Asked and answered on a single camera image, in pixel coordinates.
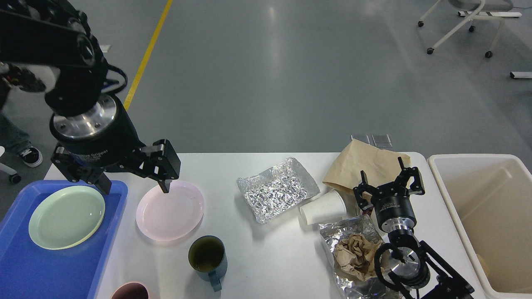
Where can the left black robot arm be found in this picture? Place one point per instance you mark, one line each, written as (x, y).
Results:
(54, 33)

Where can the white chair base left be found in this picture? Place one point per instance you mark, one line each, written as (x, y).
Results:
(13, 176)

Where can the light green plate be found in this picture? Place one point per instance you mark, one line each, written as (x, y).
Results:
(67, 218)

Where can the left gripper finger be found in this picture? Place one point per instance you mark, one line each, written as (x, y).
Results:
(75, 172)
(158, 162)

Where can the blue plastic tray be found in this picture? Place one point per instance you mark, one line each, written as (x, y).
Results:
(28, 271)

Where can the white bar on floor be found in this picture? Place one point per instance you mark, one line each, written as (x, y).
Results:
(521, 75)

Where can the pink plate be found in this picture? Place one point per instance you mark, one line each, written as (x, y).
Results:
(165, 217)

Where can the brown paper bag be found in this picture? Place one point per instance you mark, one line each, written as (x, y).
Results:
(380, 166)

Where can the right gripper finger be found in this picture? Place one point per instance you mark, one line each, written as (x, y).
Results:
(408, 182)
(364, 192)

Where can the white paper cup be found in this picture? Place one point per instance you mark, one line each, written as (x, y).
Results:
(329, 206)

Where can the white rolling chair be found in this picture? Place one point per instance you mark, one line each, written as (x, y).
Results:
(488, 10)

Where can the crumpled brown paper ball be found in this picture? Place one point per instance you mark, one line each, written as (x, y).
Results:
(355, 256)

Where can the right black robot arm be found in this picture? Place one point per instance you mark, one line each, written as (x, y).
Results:
(404, 262)

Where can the beige plastic bin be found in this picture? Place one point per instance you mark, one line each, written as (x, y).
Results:
(489, 197)

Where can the flat crumpled foil sheet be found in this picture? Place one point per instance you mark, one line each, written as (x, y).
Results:
(348, 286)

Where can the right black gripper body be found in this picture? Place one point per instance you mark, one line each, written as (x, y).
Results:
(394, 212)

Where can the pink ribbed mug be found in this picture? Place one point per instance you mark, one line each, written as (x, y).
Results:
(131, 290)

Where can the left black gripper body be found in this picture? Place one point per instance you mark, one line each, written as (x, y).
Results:
(102, 138)

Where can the dark teal mug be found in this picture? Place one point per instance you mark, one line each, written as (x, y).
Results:
(207, 256)

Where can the aluminium foil tray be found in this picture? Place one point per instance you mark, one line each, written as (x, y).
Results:
(277, 189)

